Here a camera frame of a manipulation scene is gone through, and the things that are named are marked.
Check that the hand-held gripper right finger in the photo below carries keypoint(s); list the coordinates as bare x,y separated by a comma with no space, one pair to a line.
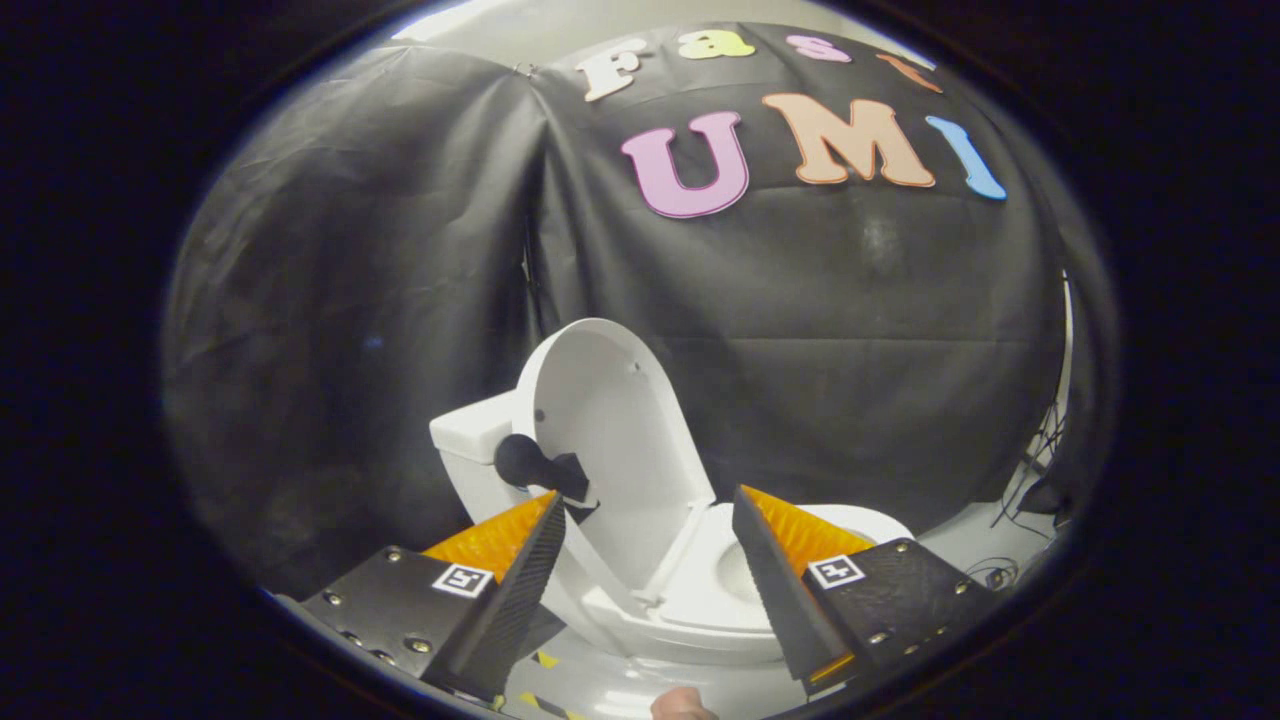
780,590

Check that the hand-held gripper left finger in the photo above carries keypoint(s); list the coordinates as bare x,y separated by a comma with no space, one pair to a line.
520,590

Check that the white toilet lid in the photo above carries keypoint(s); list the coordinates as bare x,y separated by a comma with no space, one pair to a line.
610,420

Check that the white toilet seat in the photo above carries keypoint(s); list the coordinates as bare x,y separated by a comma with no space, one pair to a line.
700,570

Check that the white toilet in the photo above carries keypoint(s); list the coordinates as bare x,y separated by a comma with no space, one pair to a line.
470,436

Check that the yellow black floor tape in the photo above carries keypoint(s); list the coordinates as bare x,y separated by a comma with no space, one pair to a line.
547,659

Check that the black backdrop cloth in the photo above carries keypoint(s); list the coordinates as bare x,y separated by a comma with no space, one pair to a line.
850,350

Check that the white light panel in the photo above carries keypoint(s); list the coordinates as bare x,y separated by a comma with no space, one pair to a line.
1067,330

